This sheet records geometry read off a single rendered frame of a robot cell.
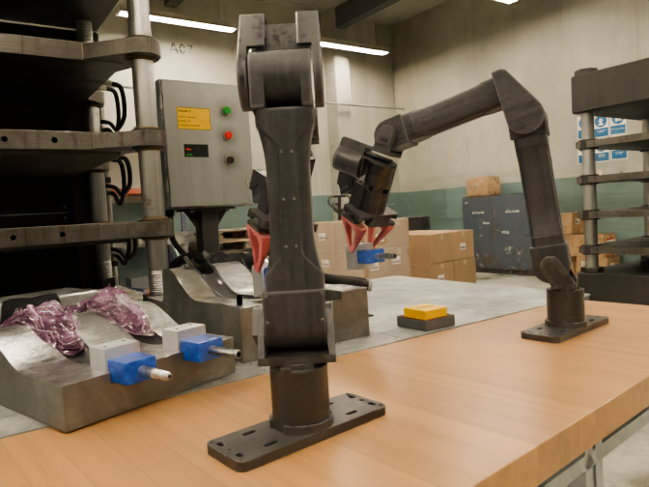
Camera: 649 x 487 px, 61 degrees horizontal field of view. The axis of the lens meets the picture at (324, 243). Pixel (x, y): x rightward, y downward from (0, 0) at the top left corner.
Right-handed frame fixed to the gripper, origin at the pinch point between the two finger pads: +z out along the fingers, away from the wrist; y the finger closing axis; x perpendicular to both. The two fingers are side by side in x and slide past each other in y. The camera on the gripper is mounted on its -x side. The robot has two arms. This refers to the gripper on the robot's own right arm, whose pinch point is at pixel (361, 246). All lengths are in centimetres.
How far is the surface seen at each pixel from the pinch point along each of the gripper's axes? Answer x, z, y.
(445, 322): 24.5, 3.6, -3.4
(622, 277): -84, 113, -357
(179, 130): -81, 2, 11
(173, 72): -682, 115, -209
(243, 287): -4.7, 9.2, 24.5
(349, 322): 17.9, 4.2, 15.0
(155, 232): -54, 22, 26
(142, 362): 26, -4, 55
